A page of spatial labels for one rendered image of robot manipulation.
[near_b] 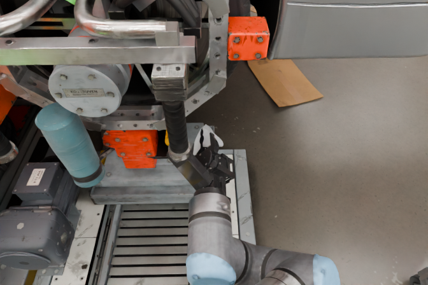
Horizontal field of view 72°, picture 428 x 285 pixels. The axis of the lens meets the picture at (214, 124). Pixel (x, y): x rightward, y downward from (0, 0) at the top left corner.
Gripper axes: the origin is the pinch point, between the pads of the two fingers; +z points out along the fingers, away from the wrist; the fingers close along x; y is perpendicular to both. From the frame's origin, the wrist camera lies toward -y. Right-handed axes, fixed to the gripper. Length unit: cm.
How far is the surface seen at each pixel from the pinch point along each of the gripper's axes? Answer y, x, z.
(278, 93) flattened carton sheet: 75, -14, 82
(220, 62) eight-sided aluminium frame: -9.3, 15.4, 4.5
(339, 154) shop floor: 92, 2, 36
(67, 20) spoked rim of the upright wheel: -38.3, -6.6, 15.0
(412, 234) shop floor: 105, 15, -5
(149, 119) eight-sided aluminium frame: -9.2, -11.7, 5.0
